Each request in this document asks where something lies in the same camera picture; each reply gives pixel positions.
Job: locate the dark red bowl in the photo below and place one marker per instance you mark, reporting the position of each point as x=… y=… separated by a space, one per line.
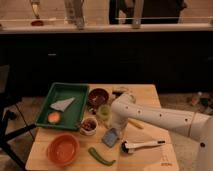
x=97 y=97

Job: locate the small red dish on counter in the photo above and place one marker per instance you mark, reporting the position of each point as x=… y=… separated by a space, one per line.
x=37 y=23

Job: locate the grey cloth piece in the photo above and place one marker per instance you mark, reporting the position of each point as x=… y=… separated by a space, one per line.
x=61 y=105

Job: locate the orange peach toy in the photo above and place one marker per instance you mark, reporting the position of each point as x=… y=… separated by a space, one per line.
x=54 y=117

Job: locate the blue sponge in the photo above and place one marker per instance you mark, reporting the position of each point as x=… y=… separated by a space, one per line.
x=110 y=137

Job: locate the black chair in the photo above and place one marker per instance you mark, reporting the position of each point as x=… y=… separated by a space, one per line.
x=5 y=116

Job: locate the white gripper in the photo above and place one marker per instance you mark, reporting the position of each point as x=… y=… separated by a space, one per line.
x=119 y=123

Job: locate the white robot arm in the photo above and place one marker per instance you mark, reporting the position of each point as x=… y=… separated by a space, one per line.
x=194 y=125

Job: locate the black and wood stamp block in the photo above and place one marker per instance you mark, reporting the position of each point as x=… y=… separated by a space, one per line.
x=117 y=91

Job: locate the green plastic tray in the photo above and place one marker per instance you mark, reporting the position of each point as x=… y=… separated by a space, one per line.
x=73 y=115

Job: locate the small green cup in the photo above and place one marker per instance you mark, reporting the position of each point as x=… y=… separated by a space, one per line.
x=104 y=112

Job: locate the orange plastic bowl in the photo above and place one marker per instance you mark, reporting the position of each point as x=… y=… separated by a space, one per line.
x=63 y=149

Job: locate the white cup with brown contents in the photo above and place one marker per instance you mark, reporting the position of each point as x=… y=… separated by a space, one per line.
x=88 y=126

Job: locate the green chili pepper toy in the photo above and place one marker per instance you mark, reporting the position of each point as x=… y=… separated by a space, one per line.
x=93 y=152

